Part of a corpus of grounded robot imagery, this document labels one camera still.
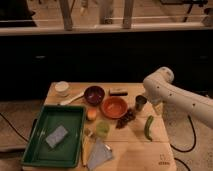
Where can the orange bowl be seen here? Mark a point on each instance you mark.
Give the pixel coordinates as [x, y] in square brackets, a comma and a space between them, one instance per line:
[114, 107]

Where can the grey sponge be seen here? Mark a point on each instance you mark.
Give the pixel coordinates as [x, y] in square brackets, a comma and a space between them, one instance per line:
[56, 136]

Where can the dark metal cup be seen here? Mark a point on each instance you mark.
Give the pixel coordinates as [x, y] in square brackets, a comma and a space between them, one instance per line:
[140, 101]

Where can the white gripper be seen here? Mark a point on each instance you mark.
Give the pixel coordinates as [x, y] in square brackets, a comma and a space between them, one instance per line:
[158, 108]

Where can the green plastic tray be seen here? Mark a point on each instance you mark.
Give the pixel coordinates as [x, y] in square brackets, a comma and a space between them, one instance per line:
[66, 154]

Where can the light green plastic cup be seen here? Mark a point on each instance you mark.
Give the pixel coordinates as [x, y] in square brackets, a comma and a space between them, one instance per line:
[102, 129]

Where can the white cup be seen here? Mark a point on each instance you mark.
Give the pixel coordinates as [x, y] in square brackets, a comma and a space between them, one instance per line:
[62, 88]

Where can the grey cloth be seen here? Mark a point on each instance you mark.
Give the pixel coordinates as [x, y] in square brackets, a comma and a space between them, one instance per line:
[99, 155]

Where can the white spoon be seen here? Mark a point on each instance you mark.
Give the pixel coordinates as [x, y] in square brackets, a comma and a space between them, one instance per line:
[70, 100]

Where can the wooden fork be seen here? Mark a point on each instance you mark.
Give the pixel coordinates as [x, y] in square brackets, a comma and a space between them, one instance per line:
[85, 145]

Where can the orange fruit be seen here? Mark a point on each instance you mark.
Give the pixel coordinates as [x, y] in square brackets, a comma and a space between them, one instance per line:
[91, 114]

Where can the brown dried grapes bunch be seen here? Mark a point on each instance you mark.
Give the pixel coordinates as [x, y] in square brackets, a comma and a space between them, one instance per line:
[124, 120]

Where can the purple bowl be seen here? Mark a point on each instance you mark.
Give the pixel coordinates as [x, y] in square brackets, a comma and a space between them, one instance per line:
[94, 95]

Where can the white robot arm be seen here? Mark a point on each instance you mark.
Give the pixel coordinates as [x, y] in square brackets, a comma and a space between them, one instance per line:
[159, 86]

